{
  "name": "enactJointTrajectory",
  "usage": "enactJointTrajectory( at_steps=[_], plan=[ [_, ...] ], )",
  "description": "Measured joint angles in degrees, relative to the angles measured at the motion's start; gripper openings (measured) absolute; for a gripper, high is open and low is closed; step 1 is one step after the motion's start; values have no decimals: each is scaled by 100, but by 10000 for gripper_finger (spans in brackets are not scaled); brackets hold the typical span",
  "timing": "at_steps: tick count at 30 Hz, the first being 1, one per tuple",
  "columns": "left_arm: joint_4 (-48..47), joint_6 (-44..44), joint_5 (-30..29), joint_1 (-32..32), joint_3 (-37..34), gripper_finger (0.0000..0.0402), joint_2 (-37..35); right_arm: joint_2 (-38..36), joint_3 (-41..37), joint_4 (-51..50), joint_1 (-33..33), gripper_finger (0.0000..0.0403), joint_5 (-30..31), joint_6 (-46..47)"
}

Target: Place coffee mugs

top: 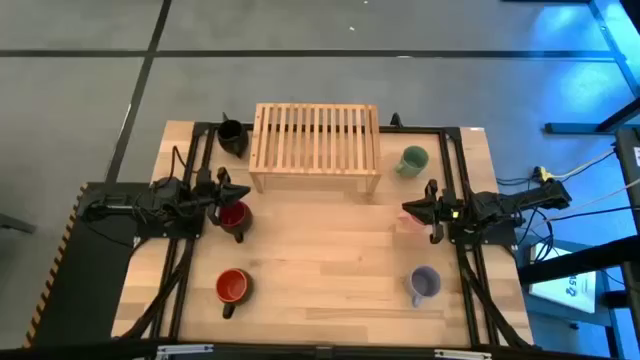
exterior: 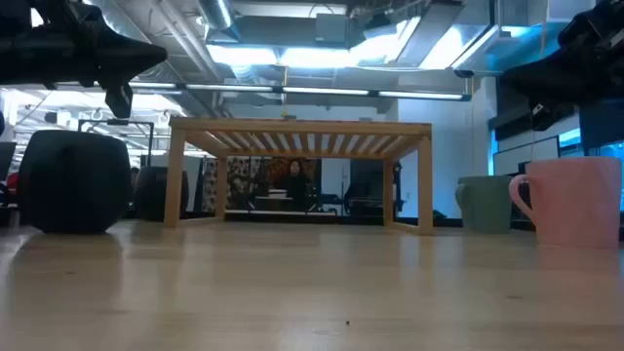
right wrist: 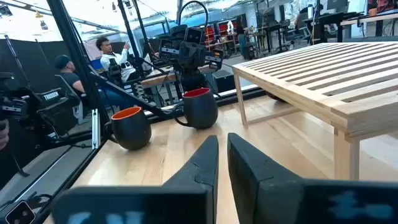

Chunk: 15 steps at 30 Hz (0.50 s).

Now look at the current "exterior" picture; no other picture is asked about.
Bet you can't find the pink mug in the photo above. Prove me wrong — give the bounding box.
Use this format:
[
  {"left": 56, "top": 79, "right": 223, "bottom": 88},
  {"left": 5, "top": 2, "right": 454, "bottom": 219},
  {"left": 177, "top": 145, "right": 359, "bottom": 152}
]
[{"left": 508, "top": 156, "right": 623, "bottom": 251}]

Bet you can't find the all black mug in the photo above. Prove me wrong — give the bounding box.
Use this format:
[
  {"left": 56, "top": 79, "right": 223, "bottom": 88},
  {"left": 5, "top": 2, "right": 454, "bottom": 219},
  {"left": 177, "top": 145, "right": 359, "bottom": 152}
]
[{"left": 133, "top": 166, "right": 190, "bottom": 222}]

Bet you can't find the patterned partition panel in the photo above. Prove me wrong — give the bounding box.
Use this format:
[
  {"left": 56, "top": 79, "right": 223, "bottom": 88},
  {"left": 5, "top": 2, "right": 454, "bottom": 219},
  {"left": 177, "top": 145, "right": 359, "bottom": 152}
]
[{"left": 201, "top": 156, "right": 280, "bottom": 214}]

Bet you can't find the green mug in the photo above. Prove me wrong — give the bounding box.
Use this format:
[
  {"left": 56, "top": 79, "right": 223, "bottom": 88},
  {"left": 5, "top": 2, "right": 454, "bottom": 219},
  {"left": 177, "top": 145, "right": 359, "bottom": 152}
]
[{"left": 454, "top": 175, "right": 514, "bottom": 235}]

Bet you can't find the silver air duct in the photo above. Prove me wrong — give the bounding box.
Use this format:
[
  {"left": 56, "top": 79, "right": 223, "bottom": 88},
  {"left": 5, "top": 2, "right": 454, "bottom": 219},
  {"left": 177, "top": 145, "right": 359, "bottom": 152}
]
[{"left": 196, "top": 0, "right": 236, "bottom": 31}]

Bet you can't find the black mug red inside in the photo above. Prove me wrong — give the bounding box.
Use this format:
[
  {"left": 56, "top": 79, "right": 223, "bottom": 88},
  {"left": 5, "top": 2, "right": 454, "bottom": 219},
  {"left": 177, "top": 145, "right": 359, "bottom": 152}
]
[{"left": 18, "top": 129, "right": 133, "bottom": 235}]

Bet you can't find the person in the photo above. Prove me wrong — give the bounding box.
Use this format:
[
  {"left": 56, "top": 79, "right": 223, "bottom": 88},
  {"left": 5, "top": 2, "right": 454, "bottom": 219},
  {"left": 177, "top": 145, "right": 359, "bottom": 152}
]
[{"left": 279, "top": 159, "right": 314, "bottom": 212}]

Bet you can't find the long ceiling light fixture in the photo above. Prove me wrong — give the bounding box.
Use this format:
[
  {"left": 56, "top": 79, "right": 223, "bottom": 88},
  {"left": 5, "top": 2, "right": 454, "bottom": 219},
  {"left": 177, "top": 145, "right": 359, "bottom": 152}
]
[{"left": 127, "top": 81, "right": 473, "bottom": 102}]

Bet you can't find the wooden slatted rack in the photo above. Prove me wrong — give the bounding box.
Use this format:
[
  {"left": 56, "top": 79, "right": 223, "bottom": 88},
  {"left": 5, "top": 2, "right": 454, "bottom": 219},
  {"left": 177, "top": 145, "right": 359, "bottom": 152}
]
[{"left": 163, "top": 116, "right": 435, "bottom": 237}]

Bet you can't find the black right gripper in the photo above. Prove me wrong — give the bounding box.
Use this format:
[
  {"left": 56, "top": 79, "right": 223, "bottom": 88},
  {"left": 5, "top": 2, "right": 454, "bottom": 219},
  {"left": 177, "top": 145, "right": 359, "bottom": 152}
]
[{"left": 501, "top": 0, "right": 624, "bottom": 132}]

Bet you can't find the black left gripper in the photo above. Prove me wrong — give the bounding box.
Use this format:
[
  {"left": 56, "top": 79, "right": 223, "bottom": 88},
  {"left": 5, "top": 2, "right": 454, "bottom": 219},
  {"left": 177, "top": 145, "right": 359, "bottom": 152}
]
[{"left": 0, "top": 0, "right": 169, "bottom": 120}]

